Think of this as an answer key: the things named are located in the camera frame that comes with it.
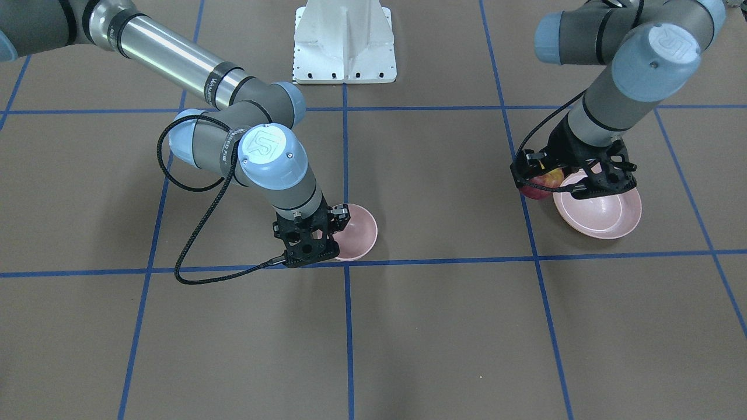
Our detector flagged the red apple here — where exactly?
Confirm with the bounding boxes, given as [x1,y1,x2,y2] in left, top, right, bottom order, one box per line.
[519,168,565,200]

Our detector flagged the pink bowl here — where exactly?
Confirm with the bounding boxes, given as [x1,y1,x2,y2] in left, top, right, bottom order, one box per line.
[333,203,378,261]

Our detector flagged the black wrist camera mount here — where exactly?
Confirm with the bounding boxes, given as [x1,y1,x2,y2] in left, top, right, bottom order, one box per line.
[270,201,351,268]

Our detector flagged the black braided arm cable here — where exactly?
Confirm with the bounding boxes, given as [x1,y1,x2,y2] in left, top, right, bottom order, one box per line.
[156,114,288,286]

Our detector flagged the pink plate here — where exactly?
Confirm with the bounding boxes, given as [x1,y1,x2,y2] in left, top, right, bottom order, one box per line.
[553,188,643,240]

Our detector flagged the white camera pedestal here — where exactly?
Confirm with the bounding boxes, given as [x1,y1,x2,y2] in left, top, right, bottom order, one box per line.
[292,1,397,85]

